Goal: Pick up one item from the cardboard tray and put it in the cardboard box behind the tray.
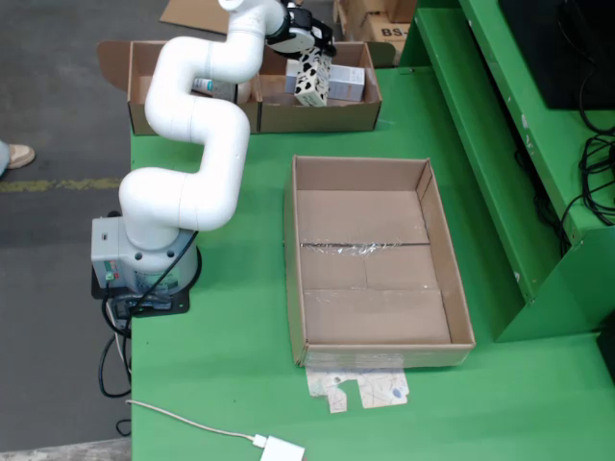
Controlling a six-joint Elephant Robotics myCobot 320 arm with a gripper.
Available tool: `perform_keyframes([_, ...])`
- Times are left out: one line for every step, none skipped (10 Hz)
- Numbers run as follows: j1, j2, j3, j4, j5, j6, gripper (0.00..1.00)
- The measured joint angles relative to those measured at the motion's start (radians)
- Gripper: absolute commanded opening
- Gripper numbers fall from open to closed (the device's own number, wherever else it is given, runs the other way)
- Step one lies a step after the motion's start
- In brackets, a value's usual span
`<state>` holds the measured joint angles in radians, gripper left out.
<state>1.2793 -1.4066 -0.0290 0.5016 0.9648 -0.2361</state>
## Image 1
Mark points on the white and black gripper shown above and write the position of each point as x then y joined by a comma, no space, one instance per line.
295,29

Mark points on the cow print carton box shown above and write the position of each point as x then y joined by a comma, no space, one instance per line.
310,81

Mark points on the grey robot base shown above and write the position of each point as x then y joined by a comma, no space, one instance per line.
103,249

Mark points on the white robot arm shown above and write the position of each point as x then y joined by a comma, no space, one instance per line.
192,120

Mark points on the plain cardboard box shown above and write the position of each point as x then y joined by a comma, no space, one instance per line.
401,9
351,14

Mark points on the white product box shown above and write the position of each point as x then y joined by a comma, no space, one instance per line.
346,81

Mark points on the cardboard box printed BS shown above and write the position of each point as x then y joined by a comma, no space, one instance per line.
389,26

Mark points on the divided cardboard box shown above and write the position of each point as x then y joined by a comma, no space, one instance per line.
312,120

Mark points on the small grey white box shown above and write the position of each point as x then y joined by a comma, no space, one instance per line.
226,91

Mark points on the opened cardboard box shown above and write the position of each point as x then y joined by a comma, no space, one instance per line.
192,16

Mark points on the shallow cardboard tray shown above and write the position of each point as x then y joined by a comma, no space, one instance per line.
375,312

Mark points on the green metal shelf unit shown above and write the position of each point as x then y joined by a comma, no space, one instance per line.
480,144

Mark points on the black computer monitor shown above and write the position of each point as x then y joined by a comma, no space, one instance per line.
567,48

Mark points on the beige shoe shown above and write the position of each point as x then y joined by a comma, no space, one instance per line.
17,156

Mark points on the white power adapter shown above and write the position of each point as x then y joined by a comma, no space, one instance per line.
283,451

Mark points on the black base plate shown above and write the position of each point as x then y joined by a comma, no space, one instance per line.
178,305

